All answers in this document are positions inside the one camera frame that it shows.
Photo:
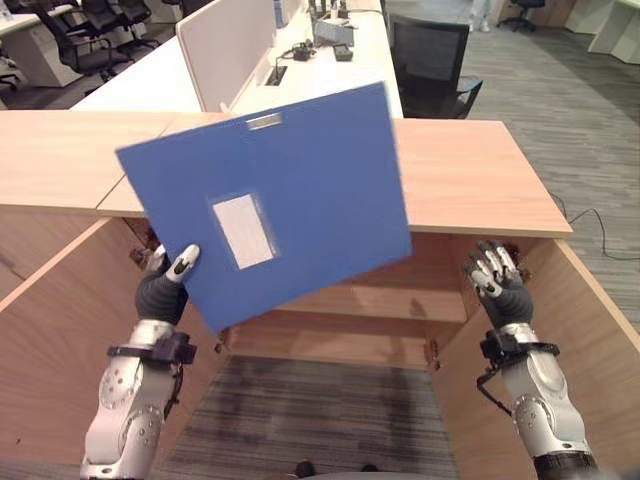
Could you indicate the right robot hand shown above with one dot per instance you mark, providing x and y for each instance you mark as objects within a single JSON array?
[{"x": 502, "y": 292}]

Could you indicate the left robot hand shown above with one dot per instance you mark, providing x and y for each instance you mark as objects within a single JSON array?
[{"x": 157, "y": 296}]

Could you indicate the blue folder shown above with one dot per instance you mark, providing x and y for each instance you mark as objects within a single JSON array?
[{"x": 280, "y": 200}]

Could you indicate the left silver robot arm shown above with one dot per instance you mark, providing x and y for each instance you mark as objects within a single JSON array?
[{"x": 127, "y": 400}]

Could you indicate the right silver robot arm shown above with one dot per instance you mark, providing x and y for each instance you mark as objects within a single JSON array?
[{"x": 537, "y": 395}]

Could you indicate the wooden cabinet door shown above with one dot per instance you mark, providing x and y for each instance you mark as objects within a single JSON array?
[
  {"x": 550, "y": 360},
  {"x": 75, "y": 340}
]

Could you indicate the wooden office cabinet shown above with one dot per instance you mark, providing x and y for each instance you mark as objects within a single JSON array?
[{"x": 450, "y": 175}]

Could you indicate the wooden side cabinet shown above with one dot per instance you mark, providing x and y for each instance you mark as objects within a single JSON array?
[{"x": 50, "y": 165}]

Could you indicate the white office desk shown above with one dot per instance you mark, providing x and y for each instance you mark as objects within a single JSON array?
[
  {"x": 35, "y": 50},
  {"x": 210, "y": 70},
  {"x": 615, "y": 27}
]

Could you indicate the black mesh office chair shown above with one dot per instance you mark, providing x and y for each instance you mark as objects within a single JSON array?
[{"x": 430, "y": 65}]

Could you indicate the robot dark foot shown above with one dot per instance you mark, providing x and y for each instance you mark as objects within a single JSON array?
[
  {"x": 370, "y": 468},
  {"x": 304, "y": 469}
]

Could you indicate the white desk divider panel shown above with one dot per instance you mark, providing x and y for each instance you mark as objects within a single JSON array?
[{"x": 225, "y": 47}]

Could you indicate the person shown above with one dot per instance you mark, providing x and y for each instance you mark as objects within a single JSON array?
[{"x": 477, "y": 12}]

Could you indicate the small black box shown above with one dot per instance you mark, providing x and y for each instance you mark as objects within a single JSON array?
[{"x": 342, "y": 52}]

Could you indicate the blue bottle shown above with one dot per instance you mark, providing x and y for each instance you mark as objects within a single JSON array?
[{"x": 280, "y": 11}]

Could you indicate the grey open box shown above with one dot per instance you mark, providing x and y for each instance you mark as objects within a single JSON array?
[{"x": 332, "y": 31}]

